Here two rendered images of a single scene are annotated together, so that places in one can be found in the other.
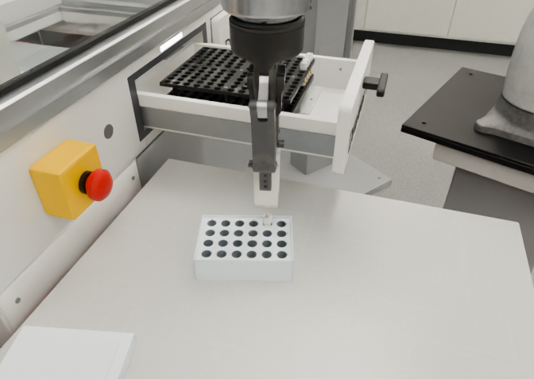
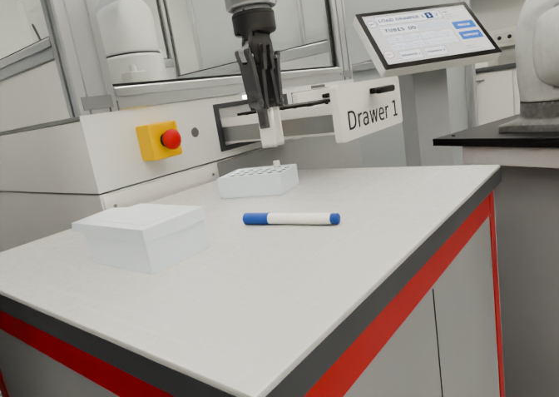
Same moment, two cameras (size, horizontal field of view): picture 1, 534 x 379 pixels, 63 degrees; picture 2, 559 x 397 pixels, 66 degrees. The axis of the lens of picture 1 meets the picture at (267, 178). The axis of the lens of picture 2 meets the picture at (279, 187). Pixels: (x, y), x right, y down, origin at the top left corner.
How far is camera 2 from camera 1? 51 cm
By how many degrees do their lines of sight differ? 32
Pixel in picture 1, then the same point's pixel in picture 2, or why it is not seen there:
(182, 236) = not seen: hidden behind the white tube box
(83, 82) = (179, 93)
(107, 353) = not seen: hidden behind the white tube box
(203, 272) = (224, 190)
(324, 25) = (426, 127)
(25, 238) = (126, 168)
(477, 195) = (517, 195)
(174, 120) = (240, 131)
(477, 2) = not seen: outside the picture
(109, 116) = (196, 122)
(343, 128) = (334, 101)
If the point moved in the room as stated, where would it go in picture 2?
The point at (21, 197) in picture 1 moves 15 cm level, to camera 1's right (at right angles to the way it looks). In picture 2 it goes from (129, 141) to (194, 133)
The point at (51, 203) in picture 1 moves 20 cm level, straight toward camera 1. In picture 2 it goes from (144, 149) to (131, 160)
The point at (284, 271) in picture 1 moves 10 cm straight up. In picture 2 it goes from (275, 184) to (266, 126)
